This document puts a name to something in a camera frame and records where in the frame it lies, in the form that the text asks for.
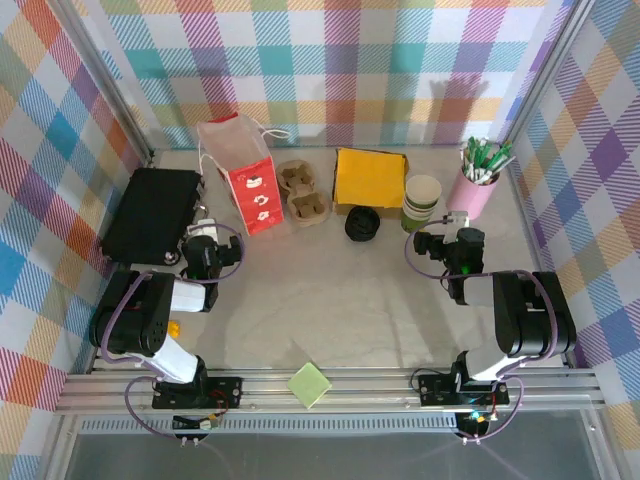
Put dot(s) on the red paper gift bag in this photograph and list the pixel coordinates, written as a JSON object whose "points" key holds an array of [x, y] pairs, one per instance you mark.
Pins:
{"points": [[255, 200]]}

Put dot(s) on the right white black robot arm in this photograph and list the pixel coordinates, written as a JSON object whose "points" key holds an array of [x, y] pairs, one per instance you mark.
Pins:
{"points": [[530, 320]]}

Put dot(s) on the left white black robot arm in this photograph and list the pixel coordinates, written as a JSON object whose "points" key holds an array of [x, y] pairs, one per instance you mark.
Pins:
{"points": [[150, 310]]}

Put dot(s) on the green white paper cup stack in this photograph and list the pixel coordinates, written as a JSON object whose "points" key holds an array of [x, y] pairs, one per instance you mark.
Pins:
{"points": [[420, 210]]}

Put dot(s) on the brown cardboard napkin box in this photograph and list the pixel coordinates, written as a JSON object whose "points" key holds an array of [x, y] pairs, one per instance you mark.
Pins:
{"points": [[390, 212]]}

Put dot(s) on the pink cylindrical holder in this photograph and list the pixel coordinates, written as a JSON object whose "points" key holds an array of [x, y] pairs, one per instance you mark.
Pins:
{"points": [[467, 200]]}

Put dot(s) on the black hard case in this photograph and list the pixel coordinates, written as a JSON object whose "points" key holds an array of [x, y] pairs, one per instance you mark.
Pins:
{"points": [[150, 215]]}

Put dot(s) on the yellow toy brick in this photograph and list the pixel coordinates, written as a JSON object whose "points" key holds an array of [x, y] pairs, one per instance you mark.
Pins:
{"points": [[175, 331]]}

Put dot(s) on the brown pulp cup carrier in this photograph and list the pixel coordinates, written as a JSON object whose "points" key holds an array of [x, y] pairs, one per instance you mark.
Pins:
{"points": [[305, 207]]}

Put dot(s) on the green white wrapped stirrer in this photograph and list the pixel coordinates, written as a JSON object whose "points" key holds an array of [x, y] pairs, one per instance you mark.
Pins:
{"points": [[466, 160], [486, 152], [495, 170], [504, 152], [473, 150]]}

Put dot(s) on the yellow paper napkin stack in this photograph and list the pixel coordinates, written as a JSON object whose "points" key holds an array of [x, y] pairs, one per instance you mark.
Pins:
{"points": [[370, 177]]}

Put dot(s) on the green sticky note pad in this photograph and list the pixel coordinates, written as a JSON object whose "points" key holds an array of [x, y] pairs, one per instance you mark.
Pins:
{"points": [[309, 386]]}

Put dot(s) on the small black controller board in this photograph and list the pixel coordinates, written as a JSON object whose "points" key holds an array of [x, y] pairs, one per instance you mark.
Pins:
{"points": [[200, 424], [475, 419]]}

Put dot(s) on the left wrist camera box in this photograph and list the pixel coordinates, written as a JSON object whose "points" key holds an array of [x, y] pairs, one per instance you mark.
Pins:
{"points": [[205, 229]]}

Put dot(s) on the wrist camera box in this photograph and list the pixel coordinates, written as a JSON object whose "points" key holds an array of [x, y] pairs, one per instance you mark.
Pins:
{"points": [[205, 229], [457, 219]]}

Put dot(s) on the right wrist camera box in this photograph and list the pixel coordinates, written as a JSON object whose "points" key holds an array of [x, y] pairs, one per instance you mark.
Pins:
{"points": [[457, 219]]}

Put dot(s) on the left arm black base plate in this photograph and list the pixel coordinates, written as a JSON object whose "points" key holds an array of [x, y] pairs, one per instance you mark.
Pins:
{"points": [[225, 392]]}

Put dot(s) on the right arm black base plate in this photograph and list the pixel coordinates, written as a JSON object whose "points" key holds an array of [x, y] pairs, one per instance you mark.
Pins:
{"points": [[435, 390]]}

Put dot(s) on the aluminium mounting rail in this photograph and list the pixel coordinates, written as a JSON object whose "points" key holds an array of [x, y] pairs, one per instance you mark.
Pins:
{"points": [[375, 390]]}

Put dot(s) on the aluminium frame post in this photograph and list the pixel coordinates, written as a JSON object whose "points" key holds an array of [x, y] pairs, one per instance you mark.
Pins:
{"points": [[120, 100], [542, 75]]}

